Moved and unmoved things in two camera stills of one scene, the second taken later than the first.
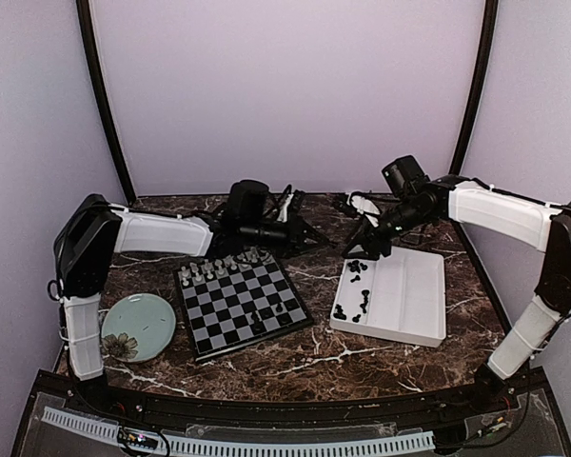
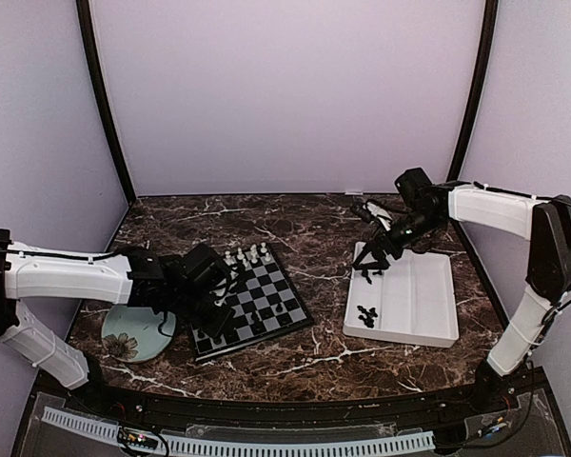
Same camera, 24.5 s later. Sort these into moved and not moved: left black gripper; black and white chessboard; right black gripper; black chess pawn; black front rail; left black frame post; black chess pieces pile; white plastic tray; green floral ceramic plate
Moved: black chess pieces pile; left black gripper; right black gripper; white plastic tray
Not moved: black and white chessboard; green floral ceramic plate; black chess pawn; black front rail; left black frame post
